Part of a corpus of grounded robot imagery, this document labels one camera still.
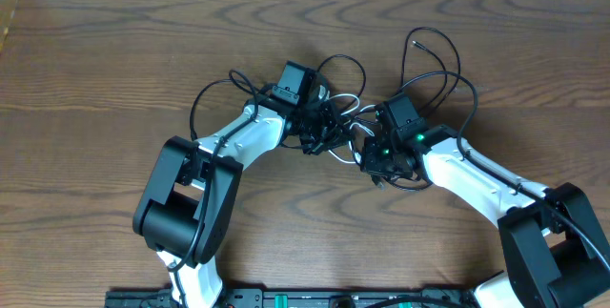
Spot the black USB cable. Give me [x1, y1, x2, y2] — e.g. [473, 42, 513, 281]
[189, 26, 462, 193]

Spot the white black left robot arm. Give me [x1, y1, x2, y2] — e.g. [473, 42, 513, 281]
[132, 61, 342, 307]

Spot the white USB cable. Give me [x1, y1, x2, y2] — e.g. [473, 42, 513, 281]
[326, 92, 377, 165]

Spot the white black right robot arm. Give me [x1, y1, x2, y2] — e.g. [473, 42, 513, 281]
[360, 94, 609, 307]

